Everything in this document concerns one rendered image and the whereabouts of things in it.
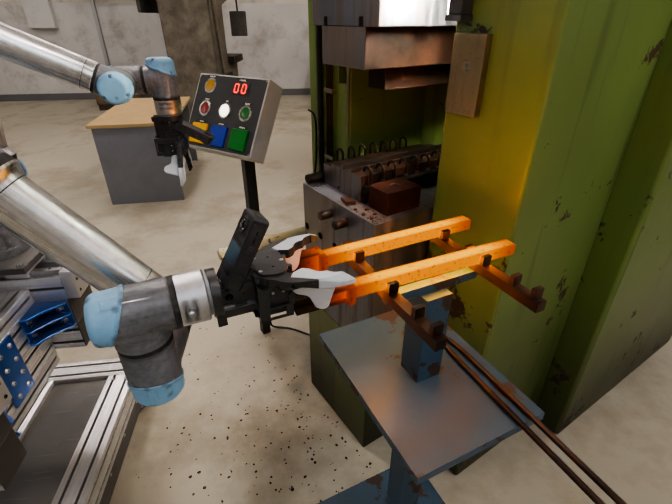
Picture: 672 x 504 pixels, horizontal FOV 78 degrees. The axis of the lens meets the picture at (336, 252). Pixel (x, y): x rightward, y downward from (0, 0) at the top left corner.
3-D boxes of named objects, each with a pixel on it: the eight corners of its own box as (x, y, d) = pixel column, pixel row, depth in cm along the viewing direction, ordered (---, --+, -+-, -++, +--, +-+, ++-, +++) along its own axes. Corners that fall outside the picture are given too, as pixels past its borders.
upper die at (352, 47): (364, 70, 103) (365, 26, 98) (322, 63, 118) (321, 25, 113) (477, 61, 123) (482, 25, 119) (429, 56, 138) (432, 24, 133)
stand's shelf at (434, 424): (416, 485, 69) (417, 478, 68) (319, 340, 101) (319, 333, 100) (542, 419, 81) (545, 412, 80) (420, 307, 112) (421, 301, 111)
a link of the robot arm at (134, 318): (100, 331, 59) (82, 281, 55) (180, 311, 63) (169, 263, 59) (98, 367, 53) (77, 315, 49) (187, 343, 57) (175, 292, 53)
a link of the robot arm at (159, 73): (143, 56, 117) (174, 56, 119) (151, 97, 123) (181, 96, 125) (139, 58, 111) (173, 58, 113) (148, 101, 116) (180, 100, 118)
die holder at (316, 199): (368, 353, 129) (374, 225, 107) (307, 294, 157) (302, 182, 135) (486, 295, 156) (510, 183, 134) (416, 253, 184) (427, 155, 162)
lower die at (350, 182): (360, 202, 121) (361, 174, 117) (323, 182, 135) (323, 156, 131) (459, 175, 141) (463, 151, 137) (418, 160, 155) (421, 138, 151)
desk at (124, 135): (200, 158, 464) (190, 96, 431) (187, 200, 359) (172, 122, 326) (140, 162, 454) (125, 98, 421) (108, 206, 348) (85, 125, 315)
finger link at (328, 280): (355, 305, 62) (296, 298, 64) (356, 272, 59) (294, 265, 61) (351, 318, 60) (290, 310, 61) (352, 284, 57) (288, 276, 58)
